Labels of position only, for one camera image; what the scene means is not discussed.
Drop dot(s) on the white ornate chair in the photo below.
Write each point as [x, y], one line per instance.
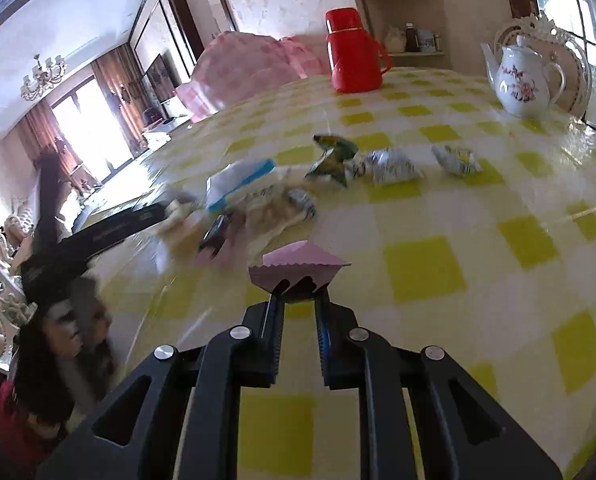
[575, 75]

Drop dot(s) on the dark snack packet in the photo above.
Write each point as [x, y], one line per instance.
[215, 232]

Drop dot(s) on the white floral teapot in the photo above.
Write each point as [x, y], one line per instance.
[520, 85]

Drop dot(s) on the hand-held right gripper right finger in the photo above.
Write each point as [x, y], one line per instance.
[323, 345]

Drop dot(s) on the dark framed window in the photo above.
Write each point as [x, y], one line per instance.
[567, 20]

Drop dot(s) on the person's left hand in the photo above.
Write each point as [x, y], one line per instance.
[95, 325]

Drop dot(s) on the green yellow snack packet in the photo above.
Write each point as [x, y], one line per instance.
[330, 167]

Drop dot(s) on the white beige snack packet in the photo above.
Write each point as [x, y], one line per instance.
[270, 215]

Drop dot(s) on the brown door frame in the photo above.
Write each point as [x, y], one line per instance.
[225, 5]

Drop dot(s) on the white television cabinet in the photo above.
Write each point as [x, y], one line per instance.
[163, 132]

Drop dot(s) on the person's red garment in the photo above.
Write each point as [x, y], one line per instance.
[13, 420]

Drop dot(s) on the brown bottle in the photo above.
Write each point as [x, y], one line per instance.
[411, 37]

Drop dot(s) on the white blue patterned snack packet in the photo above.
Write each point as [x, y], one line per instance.
[392, 165]

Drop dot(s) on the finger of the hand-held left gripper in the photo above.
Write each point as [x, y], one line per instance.
[49, 200]
[128, 222]

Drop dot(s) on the crystal chandelier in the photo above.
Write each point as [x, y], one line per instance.
[40, 77]

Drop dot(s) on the clear blue-edged snack packet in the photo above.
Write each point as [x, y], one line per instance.
[240, 182]

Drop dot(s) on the brown curtain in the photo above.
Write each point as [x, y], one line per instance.
[110, 80]
[43, 130]

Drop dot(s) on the small printed box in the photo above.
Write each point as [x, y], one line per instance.
[426, 41]

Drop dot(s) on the flat screen television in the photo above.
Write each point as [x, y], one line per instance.
[158, 72]

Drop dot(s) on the glass balcony door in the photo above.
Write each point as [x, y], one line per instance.
[88, 125]

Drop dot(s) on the pink checkered cloth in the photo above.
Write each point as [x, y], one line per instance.
[243, 70]

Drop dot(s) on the red thermos flask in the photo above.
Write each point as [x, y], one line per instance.
[353, 55]

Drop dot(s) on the white yellow snack packet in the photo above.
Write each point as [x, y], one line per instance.
[455, 160]

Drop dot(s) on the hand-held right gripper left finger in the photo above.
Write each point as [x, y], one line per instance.
[278, 340]

